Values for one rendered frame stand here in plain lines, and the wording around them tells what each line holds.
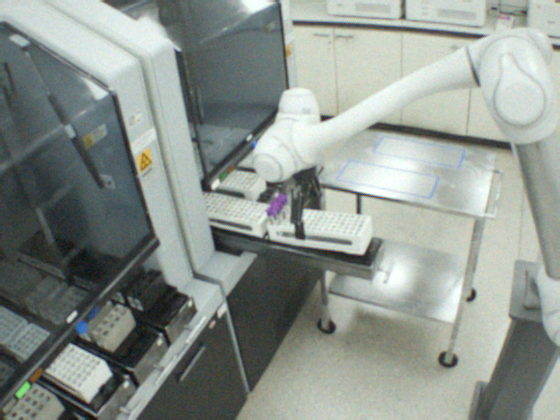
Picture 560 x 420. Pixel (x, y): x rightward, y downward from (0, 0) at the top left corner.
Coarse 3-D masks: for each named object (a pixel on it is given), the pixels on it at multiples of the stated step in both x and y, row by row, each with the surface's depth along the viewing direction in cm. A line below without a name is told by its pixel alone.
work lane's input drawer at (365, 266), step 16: (224, 240) 156; (240, 240) 152; (256, 240) 151; (272, 240) 148; (272, 256) 150; (288, 256) 147; (304, 256) 144; (320, 256) 142; (336, 256) 140; (352, 256) 141; (368, 256) 138; (336, 272) 142; (352, 272) 139; (368, 272) 137
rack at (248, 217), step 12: (216, 204) 159; (228, 204) 159; (240, 204) 157; (252, 204) 157; (264, 204) 155; (216, 216) 154; (228, 216) 152; (240, 216) 152; (252, 216) 152; (264, 216) 150; (228, 228) 154; (240, 228) 152; (252, 228) 150; (264, 228) 150
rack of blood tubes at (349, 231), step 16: (288, 224) 145; (320, 224) 142; (336, 224) 140; (352, 224) 139; (368, 224) 138; (288, 240) 146; (320, 240) 145; (336, 240) 143; (352, 240) 135; (368, 240) 139
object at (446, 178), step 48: (384, 144) 189; (432, 144) 186; (384, 192) 162; (432, 192) 160; (480, 192) 157; (384, 240) 225; (480, 240) 201; (336, 288) 204; (384, 288) 200; (432, 288) 197
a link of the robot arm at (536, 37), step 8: (504, 32) 94; (512, 32) 90; (520, 32) 89; (528, 32) 89; (536, 32) 89; (544, 32) 90; (480, 40) 97; (488, 40) 93; (496, 40) 89; (528, 40) 87; (536, 40) 88; (544, 40) 88; (472, 48) 97; (480, 48) 95; (536, 48) 87; (544, 48) 88; (472, 56) 96; (480, 56) 94; (544, 56) 89; (472, 64) 97; (480, 64) 96
